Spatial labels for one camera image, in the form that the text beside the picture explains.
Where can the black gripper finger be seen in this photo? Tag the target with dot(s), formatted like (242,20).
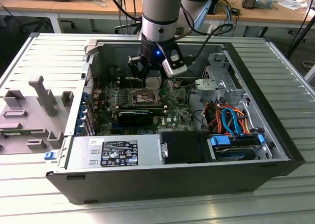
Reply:
(137,67)

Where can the silver CPU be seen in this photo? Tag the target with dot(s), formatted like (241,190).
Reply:
(153,83)

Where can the thin metal locking lever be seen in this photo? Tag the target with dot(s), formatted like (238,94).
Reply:
(131,85)
(147,99)

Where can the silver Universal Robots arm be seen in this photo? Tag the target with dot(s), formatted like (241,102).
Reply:
(160,12)

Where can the black RAM slot white clips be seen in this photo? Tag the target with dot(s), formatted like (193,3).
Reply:
(123,82)
(123,78)
(141,106)

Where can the CPU socket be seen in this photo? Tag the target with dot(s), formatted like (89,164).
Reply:
(144,97)

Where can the blue slot retainer clip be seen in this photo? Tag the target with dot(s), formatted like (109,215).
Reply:
(83,118)
(82,109)
(85,97)
(79,130)

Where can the black chair base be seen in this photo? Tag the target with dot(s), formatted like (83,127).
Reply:
(123,27)

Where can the round coin cell battery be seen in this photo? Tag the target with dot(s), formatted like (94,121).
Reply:
(177,84)

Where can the black graphics card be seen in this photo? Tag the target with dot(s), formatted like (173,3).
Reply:
(135,118)

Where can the green motherboard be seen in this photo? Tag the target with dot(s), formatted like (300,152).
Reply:
(177,110)

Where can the white power strip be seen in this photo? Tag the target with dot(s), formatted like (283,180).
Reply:
(212,30)

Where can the silver drive cage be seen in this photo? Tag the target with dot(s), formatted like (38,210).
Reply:
(209,85)

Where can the tall black box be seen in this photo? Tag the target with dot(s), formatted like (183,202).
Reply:
(216,1)

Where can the wooden desk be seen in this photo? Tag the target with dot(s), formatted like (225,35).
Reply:
(73,6)

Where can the silver power supply unit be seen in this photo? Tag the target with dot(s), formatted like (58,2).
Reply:
(78,150)

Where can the grey electronic device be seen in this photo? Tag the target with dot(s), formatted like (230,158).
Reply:
(251,1)

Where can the grey parts rack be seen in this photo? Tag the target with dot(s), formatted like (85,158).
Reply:
(32,115)

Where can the black open PC case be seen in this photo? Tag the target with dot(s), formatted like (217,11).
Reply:
(147,184)

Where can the blue case latch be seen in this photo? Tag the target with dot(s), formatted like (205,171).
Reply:
(49,155)

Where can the hard disk in blue carrier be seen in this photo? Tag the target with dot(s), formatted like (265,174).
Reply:
(233,152)

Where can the green RAM stick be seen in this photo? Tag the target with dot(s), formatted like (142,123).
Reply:
(17,134)

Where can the black stand leg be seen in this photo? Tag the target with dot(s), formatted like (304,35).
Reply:
(299,39)

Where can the white paper sheet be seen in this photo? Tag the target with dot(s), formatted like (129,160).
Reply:
(292,3)

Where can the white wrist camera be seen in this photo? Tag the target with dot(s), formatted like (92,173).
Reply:
(176,64)

